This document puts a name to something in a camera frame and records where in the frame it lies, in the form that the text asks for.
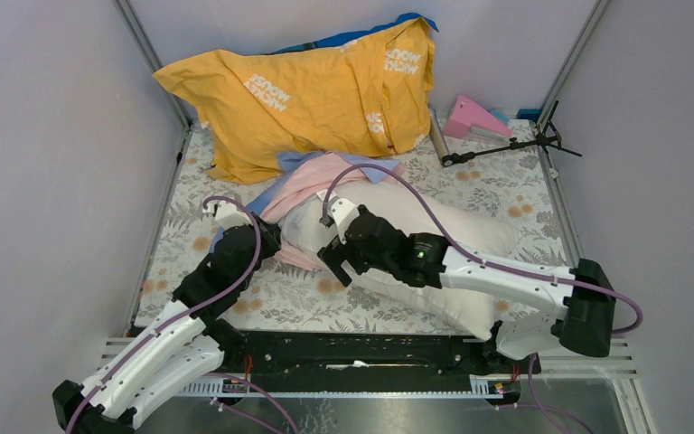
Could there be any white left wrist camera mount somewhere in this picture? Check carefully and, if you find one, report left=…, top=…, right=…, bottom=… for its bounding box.
left=203, top=201, right=252, bottom=231

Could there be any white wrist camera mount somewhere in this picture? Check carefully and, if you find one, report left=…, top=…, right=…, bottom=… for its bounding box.
left=203, top=201, right=252, bottom=231
left=320, top=196, right=360, bottom=244

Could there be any pink wedge block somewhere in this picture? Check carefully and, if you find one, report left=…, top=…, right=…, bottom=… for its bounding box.
left=442, top=95, right=512, bottom=142

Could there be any black tripod stand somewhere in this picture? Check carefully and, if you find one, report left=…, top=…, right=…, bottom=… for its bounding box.
left=439, top=100, right=583, bottom=167

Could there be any blue cloth behind pillow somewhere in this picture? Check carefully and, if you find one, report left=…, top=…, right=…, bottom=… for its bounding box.
left=268, top=13, right=439, bottom=55

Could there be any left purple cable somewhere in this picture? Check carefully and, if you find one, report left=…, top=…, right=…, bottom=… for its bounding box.
left=64, top=195, right=300, bottom=434

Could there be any blue Elsa pillowcase pink inside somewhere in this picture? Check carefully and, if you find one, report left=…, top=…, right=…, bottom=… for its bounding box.
left=209, top=150, right=405, bottom=274

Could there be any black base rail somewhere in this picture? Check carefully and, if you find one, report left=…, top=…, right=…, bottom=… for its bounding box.
left=204, top=321, right=542, bottom=393

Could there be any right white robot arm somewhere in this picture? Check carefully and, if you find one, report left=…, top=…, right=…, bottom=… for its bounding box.
left=318, top=200, right=615, bottom=373

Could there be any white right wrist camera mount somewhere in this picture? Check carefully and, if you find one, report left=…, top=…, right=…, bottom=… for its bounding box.
left=320, top=196, right=360, bottom=244

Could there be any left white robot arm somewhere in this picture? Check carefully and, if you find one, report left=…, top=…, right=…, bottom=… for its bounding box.
left=52, top=217, right=281, bottom=433

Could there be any metal cylinder rod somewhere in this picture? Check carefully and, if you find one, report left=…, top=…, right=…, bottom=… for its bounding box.
left=428, top=107, right=450, bottom=167

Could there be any floral patterned mat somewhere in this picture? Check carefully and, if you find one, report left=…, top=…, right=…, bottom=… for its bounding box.
left=132, top=128, right=567, bottom=335

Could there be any yellow Mickey Mouse pillow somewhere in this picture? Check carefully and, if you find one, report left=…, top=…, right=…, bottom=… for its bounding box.
left=154, top=17, right=436, bottom=184

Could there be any white pillow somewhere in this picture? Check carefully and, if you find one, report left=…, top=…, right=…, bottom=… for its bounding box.
left=275, top=185, right=521, bottom=340

